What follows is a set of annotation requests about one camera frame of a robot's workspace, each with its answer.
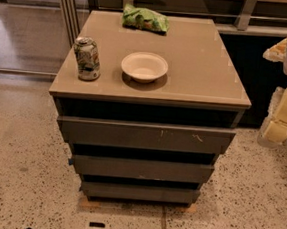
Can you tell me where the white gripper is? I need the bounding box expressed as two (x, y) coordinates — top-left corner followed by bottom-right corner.
(261, 37), (287, 143)

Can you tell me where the grey bottom drawer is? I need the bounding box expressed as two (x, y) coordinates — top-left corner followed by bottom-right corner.
(81, 182), (200, 204)

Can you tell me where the grey drawer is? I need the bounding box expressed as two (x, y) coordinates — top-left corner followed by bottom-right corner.
(72, 155), (214, 183)
(57, 116), (235, 154)
(81, 182), (200, 204)

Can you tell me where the grey middle drawer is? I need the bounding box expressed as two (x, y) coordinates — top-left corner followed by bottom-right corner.
(72, 155), (214, 183)

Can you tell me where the grey drawer cabinet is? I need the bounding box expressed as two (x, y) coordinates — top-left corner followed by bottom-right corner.
(49, 11), (251, 192)

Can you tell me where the grey top drawer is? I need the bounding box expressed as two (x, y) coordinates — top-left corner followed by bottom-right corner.
(57, 116), (235, 154)

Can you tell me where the white paper bowl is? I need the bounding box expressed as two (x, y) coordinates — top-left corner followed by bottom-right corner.
(121, 52), (169, 84)

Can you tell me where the green chip bag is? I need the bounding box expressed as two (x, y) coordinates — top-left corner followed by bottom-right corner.
(122, 4), (169, 34)

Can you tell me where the green white soda can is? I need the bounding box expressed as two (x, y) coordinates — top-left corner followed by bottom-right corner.
(73, 37), (100, 81)

